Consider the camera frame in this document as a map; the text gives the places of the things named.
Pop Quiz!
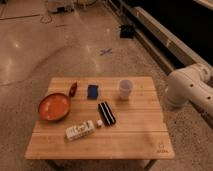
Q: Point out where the black striped box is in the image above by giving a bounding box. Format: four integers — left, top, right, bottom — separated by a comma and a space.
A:
98, 102, 116, 126

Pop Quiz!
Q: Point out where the wooden folding table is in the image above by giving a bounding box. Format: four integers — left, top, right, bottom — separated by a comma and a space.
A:
25, 77, 175, 160

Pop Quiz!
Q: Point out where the black box on floor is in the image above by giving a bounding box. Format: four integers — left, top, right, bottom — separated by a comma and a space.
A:
120, 25, 134, 38

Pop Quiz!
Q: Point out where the grey wall rail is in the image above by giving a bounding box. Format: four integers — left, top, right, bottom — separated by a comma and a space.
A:
106, 0, 213, 73

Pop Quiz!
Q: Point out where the small white cube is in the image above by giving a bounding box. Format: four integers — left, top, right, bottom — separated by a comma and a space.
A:
97, 120, 103, 127

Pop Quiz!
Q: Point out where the orange frying pan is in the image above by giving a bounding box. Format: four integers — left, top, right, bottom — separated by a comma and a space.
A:
38, 82, 78, 121

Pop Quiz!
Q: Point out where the blue sponge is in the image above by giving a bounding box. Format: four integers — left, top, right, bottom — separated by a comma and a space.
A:
87, 85, 98, 99

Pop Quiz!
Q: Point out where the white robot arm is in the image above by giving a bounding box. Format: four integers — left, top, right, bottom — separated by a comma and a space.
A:
165, 63, 213, 116

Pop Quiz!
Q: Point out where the white equipment on floor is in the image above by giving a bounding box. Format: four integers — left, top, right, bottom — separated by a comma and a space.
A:
46, 0, 74, 13

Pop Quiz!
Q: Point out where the white rectangular box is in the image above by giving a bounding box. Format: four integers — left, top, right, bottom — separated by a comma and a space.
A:
65, 120, 95, 140

